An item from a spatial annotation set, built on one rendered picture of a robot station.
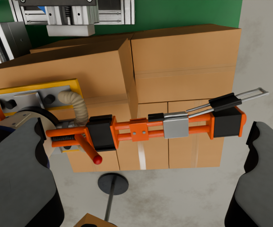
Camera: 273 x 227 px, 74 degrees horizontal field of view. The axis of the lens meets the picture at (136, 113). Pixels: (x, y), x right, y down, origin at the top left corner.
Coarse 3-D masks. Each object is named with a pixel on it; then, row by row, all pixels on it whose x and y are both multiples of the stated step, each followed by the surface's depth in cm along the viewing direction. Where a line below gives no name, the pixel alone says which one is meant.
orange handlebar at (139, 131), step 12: (0, 108) 53; (0, 120) 53; (132, 120) 54; (144, 120) 52; (192, 120) 50; (204, 120) 50; (48, 132) 55; (60, 132) 54; (72, 132) 54; (84, 132) 54; (132, 132) 52; (144, 132) 52; (156, 132) 53; (192, 132) 52; (204, 132) 53; (60, 144) 56; (72, 144) 56
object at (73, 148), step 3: (63, 147) 72; (66, 147) 68; (69, 147) 68; (72, 147) 71; (75, 147) 71; (63, 150) 72; (66, 150) 73; (69, 150) 73; (72, 150) 73; (75, 150) 73; (78, 150) 73
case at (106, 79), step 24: (72, 48) 96; (96, 48) 80; (120, 48) 72; (0, 72) 72; (24, 72) 72; (48, 72) 71; (72, 72) 71; (96, 72) 70; (120, 72) 70; (96, 96) 75; (120, 96) 75; (120, 120) 80
